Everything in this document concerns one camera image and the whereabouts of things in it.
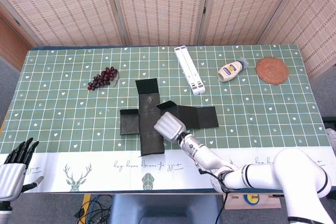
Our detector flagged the black floor cables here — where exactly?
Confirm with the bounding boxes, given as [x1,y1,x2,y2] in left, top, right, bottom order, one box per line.
[75,194,113,224]

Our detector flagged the white folding laptop stand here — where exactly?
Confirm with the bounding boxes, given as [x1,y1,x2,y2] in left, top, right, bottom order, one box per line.
[174,46,206,95]

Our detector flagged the light wooden board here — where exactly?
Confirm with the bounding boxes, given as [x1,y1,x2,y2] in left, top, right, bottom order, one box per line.
[224,194,281,210]

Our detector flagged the round brown woven coaster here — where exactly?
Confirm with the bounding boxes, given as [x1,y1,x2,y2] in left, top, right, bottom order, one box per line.
[256,56,290,85]

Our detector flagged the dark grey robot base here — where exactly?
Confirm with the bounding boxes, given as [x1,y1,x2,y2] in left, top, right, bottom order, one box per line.
[109,194,223,224]

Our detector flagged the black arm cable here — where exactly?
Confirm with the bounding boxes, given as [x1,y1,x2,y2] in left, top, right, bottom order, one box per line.
[195,163,238,213]

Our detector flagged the black foldable cardboard box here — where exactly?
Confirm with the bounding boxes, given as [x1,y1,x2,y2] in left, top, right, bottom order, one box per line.
[119,78,219,157]

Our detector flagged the green checked tablecloth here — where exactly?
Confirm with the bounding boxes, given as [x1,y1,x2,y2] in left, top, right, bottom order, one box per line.
[0,44,336,193]

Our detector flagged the bamboo folding screen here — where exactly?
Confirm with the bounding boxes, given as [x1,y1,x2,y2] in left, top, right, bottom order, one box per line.
[0,0,336,80]

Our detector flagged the small black block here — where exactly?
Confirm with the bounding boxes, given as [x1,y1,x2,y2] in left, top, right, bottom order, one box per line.
[322,116,336,130]

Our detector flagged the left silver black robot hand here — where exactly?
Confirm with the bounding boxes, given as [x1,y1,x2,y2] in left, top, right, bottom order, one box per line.
[0,137,45,202]

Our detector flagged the grey fabric bundle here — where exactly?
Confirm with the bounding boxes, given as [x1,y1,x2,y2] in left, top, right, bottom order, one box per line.
[325,128,336,154]

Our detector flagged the blue yellow tape roll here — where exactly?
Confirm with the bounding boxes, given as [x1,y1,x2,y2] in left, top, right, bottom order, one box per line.
[243,194,261,206]

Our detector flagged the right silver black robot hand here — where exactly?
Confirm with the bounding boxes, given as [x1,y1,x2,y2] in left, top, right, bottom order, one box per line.
[153,112,187,143]

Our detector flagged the cream mayonnaise squeeze bottle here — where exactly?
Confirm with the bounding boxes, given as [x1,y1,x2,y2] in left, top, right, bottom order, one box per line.
[217,56,250,83]

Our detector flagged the dark red grape bunch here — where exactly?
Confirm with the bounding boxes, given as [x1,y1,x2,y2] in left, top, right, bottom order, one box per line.
[87,66,121,91]

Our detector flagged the orange wooden door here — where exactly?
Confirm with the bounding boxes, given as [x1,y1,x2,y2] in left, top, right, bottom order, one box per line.
[0,16,31,71]

